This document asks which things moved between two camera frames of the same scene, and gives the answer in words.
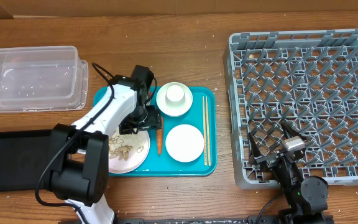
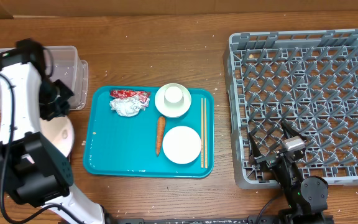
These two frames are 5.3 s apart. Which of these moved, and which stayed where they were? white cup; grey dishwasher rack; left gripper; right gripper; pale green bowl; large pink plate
Moved: large pink plate; left gripper
Stayed: grey dishwasher rack; pale green bowl; white cup; right gripper
